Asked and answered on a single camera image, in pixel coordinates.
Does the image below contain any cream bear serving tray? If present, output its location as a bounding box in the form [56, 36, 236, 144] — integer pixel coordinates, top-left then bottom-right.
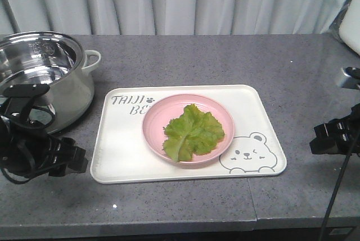
[90, 85, 287, 184]

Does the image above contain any pink round plate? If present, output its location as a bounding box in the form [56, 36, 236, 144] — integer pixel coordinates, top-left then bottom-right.
[142, 94, 235, 165]

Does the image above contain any black left camera cable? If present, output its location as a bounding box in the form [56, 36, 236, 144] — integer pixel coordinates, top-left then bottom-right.
[0, 94, 57, 185]

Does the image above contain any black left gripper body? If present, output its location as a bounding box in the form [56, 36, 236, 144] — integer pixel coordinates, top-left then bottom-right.
[45, 137, 88, 178]

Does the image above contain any black camera cable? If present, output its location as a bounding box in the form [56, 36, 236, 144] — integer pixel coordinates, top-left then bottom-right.
[0, 94, 57, 185]
[319, 137, 355, 241]

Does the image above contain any grey pleated curtain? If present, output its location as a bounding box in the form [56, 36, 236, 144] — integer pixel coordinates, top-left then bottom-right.
[1, 0, 348, 35]

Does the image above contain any cream electric cooking pot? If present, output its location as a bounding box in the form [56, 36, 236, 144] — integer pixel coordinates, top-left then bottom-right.
[1, 31, 101, 133]

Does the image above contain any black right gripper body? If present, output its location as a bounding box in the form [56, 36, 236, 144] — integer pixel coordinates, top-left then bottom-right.
[309, 104, 359, 155]

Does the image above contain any black right camera cable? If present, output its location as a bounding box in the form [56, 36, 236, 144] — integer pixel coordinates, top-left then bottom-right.
[319, 137, 355, 241]

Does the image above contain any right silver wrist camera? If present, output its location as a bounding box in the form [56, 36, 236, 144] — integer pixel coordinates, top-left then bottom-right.
[335, 67, 359, 90]

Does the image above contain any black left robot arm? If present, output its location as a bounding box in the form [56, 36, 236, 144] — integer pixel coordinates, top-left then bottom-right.
[1, 116, 88, 184]

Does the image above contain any green lettuce leaf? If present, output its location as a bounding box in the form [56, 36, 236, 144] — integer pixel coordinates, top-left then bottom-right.
[162, 104, 225, 162]

